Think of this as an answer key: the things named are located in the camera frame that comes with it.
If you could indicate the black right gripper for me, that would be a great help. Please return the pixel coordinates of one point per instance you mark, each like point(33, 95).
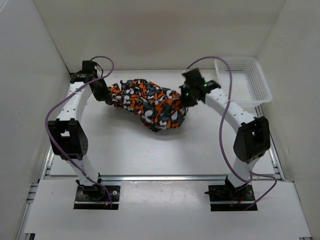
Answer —
point(184, 103)

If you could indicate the aluminium frame rail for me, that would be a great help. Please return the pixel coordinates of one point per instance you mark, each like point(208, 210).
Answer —
point(47, 164)
point(273, 159)

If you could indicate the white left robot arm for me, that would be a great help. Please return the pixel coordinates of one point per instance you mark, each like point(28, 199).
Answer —
point(67, 137)

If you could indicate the front aluminium rail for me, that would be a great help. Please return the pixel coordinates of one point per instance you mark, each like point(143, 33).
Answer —
point(163, 177)

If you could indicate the white perforated plastic basket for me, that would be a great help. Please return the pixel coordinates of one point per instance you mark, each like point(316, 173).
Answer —
point(249, 86)

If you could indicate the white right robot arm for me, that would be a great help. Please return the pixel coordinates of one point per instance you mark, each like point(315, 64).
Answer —
point(252, 138)

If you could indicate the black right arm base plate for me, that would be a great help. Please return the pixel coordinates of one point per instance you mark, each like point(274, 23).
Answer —
point(222, 199)

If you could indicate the left aluminium frame rail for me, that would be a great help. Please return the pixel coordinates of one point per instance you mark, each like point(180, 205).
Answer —
point(47, 164)

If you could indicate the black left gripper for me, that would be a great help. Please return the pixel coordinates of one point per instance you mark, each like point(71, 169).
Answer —
point(105, 96)

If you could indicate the orange camouflage shorts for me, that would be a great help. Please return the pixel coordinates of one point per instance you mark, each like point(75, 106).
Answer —
point(158, 108)

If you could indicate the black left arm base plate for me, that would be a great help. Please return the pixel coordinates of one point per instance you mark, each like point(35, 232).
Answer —
point(95, 198)

